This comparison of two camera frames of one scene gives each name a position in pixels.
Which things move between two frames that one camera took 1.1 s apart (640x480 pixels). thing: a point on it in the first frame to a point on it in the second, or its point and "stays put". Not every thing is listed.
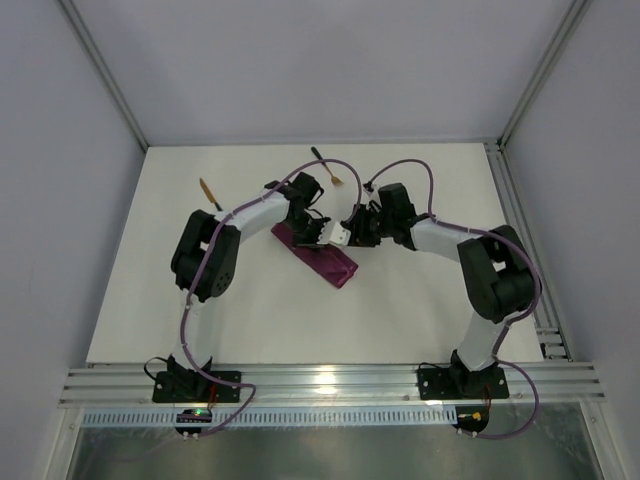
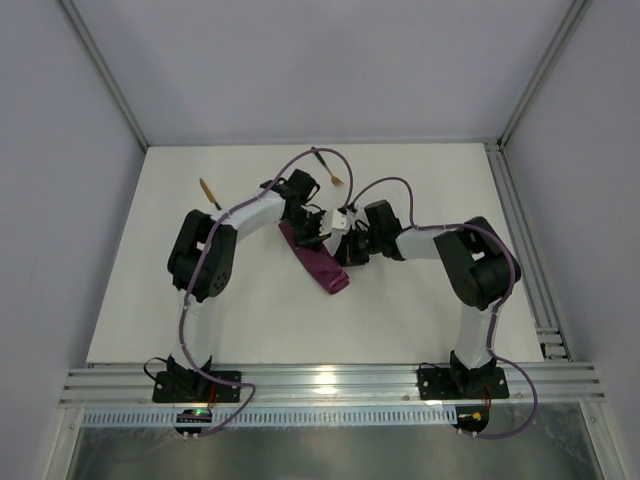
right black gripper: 363,232 to 351,248
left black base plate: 195,386 stays put
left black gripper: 308,235 stays put
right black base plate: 452,383 stays put
